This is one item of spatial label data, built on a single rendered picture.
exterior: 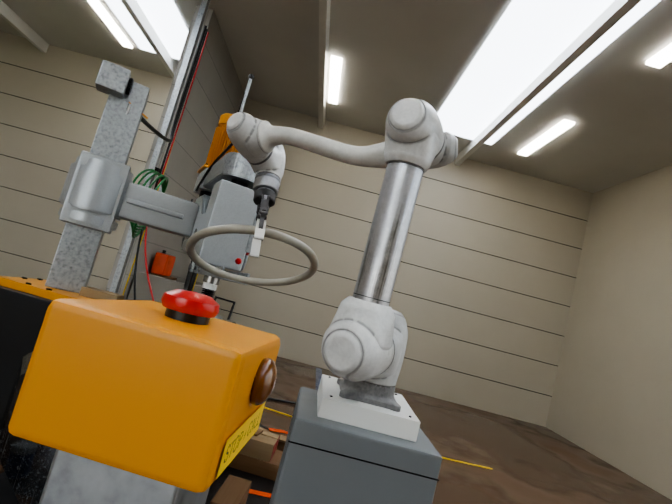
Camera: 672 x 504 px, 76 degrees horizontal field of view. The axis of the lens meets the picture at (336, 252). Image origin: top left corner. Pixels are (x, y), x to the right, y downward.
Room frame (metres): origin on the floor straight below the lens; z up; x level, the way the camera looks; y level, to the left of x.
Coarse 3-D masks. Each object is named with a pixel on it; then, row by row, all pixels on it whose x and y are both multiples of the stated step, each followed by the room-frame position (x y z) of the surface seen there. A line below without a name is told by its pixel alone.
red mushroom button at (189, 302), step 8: (168, 296) 0.29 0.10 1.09; (176, 296) 0.29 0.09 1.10; (184, 296) 0.29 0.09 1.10; (192, 296) 0.29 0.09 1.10; (200, 296) 0.30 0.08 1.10; (208, 296) 0.31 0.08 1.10; (168, 304) 0.29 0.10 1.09; (176, 304) 0.29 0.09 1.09; (184, 304) 0.29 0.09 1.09; (192, 304) 0.29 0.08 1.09; (200, 304) 0.29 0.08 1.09; (208, 304) 0.30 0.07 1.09; (216, 304) 0.30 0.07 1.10; (184, 312) 0.29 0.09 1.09; (192, 312) 0.29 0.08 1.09; (200, 312) 0.29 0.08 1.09; (208, 312) 0.30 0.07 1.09; (216, 312) 0.30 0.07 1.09
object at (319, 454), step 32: (288, 448) 1.16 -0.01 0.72; (320, 448) 1.16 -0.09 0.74; (352, 448) 1.16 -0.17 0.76; (384, 448) 1.16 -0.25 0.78; (416, 448) 1.17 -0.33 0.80; (288, 480) 1.15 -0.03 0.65; (320, 480) 1.16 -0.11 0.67; (352, 480) 1.16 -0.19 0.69; (384, 480) 1.16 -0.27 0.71; (416, 480) 1.16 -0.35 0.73
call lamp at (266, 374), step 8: (264, 360) 0.30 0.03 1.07; (272, 360) 0.30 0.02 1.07; (264, 368) 0.29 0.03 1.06; (272, 368) 0.30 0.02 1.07; (256, 376) 0.29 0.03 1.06; (264, 376) 0.29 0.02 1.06; (272, 376) 0.29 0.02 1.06; (256, 384) 0.29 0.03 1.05; (264, 384) 0.29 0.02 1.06; (272, 384) 0.30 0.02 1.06; (256, 392) 0.29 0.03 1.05; (264, 392) 0.29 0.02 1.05; (256, 400) 0.29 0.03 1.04; (264, 400) 0.30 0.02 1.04
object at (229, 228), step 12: (204, 228) 1.45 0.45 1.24; (216, 228) 1.42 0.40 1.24; (228, 228) 1.41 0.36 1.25; (240, 228) 1.40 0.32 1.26; (252, 228) 1.40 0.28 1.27; (192, 240) 1.50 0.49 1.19; (288, 240) 1.44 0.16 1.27; (192, 252) 1.59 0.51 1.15; (312, 252) 1.53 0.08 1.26; (204, 264) 1.70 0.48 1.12; (312, 264) 1.60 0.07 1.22; (228, 276) 1.80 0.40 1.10; (240, 276) 1.82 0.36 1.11; (300, 276) 1.75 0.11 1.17
